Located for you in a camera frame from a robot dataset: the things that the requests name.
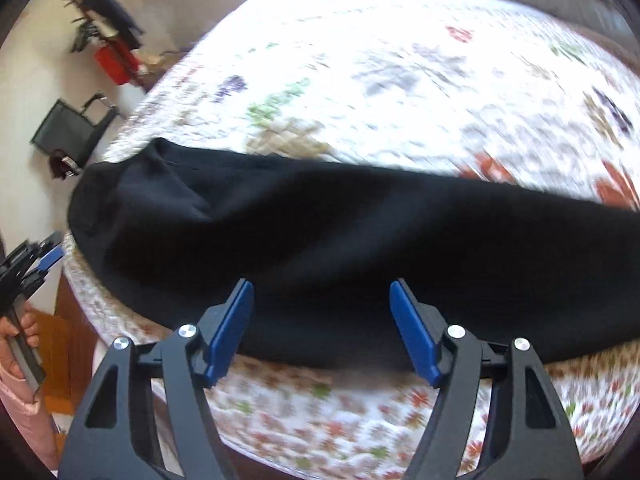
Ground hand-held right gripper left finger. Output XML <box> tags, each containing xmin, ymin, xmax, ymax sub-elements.
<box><xmin>57</xmin><ymin>279</ymin><xmax>255</xmax><ymax>480</ymax></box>

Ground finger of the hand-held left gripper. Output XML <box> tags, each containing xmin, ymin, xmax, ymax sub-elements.
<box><xmin>36</xmin><ymin>231</ymin><xmax>66</xmax><ymax>281</ymax></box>

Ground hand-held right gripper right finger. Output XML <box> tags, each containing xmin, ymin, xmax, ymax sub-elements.
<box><xmin>389</xmin><ymin>279</ymin><xmax>586</xmax><ymax>480</ymax></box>

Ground black pants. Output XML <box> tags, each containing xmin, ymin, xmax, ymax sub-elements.
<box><xmin>67</xmin><ymin>137</ymin><xmax>640</xmax><ymax>368</ymax></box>

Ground person's left forearm pink sleeve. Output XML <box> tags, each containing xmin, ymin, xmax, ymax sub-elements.
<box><xmin>0</xmin><ymin>357</ymin><xmax>60</xmax><ymax>472</ymax></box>

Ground person's left hand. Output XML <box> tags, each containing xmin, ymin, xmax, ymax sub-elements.
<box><xmin>0</xmin><ymin>309</ymin><xmax>42</xmax><ymax>378</ymax></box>

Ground black chair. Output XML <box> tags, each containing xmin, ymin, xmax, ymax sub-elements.
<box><xmin>30</xmin><ymin>92</ymin><xmax>121</xmax><ymax>181</ymax></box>

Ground red box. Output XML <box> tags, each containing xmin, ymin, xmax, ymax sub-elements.
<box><xmin>94</xmin><ymin>42</ymin><xmax>138</xmax><ymax>86</ymax></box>

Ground floral quilted bedspread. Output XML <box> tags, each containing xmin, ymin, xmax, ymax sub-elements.
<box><xmin>62</xmin><ymin>0</ymin><xmax>640</xmax><ymax>466</ymax></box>

